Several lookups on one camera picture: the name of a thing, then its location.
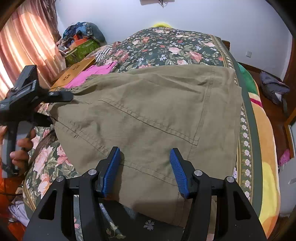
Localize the white wall socket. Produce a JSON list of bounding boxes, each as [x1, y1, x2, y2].
[[246, 51, 252, 58]]

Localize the person's left hand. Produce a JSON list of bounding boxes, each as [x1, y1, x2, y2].
[[0, 124, 37, 172]]

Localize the orange yellow blanket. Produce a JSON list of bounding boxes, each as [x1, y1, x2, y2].
[[233, 65, 280, 237]]

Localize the pile of blue clothes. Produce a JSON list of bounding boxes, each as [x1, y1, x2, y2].
[[61, 22, 106, 45]]

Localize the pink slipper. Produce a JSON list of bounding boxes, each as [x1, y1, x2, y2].
[[278, 149, 290, 167]]

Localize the folded pink garment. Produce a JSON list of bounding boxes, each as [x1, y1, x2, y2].
[[64, 61, 117, 89]]

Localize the grey purple bag on floor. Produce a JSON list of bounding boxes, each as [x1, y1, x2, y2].
[[259, 71, 290, 105]]

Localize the yellow foam tube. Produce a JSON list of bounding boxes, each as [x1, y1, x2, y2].
[[152, 22, 172, 28]]

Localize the floral green bedspread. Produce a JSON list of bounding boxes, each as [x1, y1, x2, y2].
[[21, 27, 263, 241]]

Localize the pink striped curtain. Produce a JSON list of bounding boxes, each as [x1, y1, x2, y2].
[[1, 1, 66, 99]]

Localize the olive khaki pants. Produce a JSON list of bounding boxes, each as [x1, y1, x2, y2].
[[49, 65, 243, 227]]

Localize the green storage box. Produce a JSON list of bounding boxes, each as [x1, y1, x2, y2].
[[64, 40, 100, 67]]

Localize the striped patterned cloth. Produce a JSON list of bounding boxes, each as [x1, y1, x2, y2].
[[91, 41, 121, 65]]

